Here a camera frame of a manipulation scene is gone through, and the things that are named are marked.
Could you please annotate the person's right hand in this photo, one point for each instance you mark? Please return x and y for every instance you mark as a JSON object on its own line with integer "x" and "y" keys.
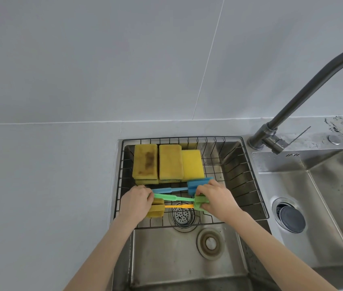
{"x": 218, "y": 201}

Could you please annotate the person's left hand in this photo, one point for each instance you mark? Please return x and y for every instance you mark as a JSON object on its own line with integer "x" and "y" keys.
{"x": 133, "y": 203}

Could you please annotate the person's right fingers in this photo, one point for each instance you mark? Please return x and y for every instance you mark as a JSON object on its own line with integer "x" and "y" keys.
{"x": 202, "y": 193}

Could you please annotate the person's left fingers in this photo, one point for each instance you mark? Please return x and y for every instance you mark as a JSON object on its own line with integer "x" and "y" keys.
{"x": 147, "y": 198}

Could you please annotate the green sponge brush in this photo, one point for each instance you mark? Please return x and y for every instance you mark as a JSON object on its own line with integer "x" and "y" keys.
{"x": 174, "y": 198}

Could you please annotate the person's left forearm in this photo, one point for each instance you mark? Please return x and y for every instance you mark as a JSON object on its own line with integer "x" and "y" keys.
{"x": 104, "y": 254}

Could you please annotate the person's right forearm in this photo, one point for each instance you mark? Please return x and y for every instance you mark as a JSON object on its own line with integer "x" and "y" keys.
{"x": 274, "y": 254}

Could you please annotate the blue sponge brush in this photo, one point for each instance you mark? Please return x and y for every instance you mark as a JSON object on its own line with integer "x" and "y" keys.
{"x": 200, "y": 184}

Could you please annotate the bright yellow sponge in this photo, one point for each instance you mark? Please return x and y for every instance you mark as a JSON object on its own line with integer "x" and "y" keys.
{"x": 192, "y": 166}

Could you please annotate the perforated metal drain strainer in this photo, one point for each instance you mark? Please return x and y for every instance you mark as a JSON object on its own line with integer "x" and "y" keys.
{"x": 183, "y": 218}

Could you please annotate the stained yellow sponge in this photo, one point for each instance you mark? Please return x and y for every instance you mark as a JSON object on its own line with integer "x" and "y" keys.
{"x": 144, "y": 162}

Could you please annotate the dull yellow sponge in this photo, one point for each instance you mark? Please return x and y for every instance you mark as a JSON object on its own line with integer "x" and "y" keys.
{"x": 171, "y": 162}

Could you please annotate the grey sink drain stopper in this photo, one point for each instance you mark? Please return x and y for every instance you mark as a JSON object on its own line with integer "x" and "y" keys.
{"x": 291, "y": 218}

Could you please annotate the stainless steel double sink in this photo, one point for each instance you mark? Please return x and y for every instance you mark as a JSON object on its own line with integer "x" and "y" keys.
{"x": 311, "y": 239}

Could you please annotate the round metal sink button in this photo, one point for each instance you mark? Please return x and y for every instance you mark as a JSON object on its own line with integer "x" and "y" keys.
{"x": 333, "y": 139}

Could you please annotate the dark grey kitchen faucet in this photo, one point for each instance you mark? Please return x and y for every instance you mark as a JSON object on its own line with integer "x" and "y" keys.
{"x": 302, "y": 90}

